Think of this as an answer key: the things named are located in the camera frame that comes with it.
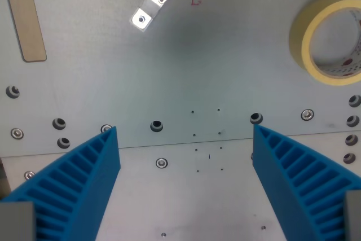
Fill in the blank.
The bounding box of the flat wooden strip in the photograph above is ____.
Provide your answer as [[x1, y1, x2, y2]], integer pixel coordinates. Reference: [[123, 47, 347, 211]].
[[1, 0, 47, 63]]

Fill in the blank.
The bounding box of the bent silver metal bracket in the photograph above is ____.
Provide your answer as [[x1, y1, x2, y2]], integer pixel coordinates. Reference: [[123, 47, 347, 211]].
[[129, 0, 171, 33]]

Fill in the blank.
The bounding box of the grey rubber grommet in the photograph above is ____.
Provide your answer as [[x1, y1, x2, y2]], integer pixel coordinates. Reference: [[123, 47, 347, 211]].
[[346, 115, 360, 128], [342, 152, 356, 165], [345, 134, 359, 147], [348, 94, 361, 108], [149, 120, 165, 133], [56, 137, 71, 150], [249, 112, 264, 125], [52, 116, 67, 131]]

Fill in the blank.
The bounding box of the yellow masking tape roll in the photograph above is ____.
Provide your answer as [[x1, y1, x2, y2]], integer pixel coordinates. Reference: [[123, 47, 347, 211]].
[[288, 0, 361, 86]]

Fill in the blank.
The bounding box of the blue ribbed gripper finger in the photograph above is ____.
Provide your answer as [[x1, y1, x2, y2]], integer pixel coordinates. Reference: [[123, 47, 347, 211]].
[[0, 126, 121, 241], [251, 124, 361, 241]]

